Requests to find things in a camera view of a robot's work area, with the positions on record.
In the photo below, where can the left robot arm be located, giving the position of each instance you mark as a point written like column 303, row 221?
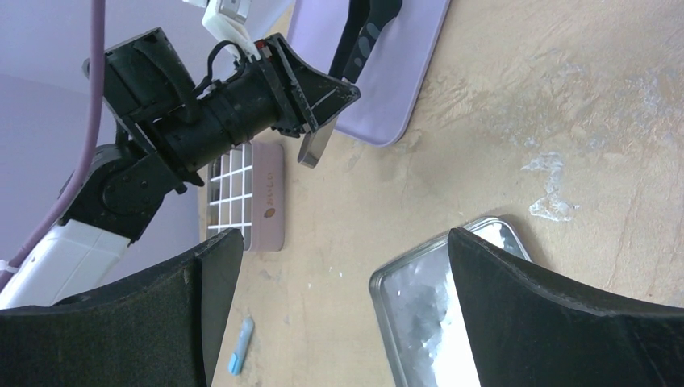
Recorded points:
column 168, row 128

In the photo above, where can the silver metal box lid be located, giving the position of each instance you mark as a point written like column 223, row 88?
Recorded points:
column 420, row 319

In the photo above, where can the blue small marker cap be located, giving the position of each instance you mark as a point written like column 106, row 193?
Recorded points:
column 238, row 356

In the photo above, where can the black metal tongs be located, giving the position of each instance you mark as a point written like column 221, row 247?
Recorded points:
column 364, row 24

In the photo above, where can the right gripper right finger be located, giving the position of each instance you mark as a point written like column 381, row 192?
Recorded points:
column 530, row 326

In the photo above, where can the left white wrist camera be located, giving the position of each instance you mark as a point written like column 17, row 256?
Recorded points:
column 225, row 20

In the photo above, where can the purple plastic tray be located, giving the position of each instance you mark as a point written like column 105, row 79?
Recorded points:
column 391, row 80

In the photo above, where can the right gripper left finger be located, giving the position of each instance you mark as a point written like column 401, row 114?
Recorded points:
column 162, row 326

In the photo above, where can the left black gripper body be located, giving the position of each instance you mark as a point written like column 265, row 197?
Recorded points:
column 280, row 91

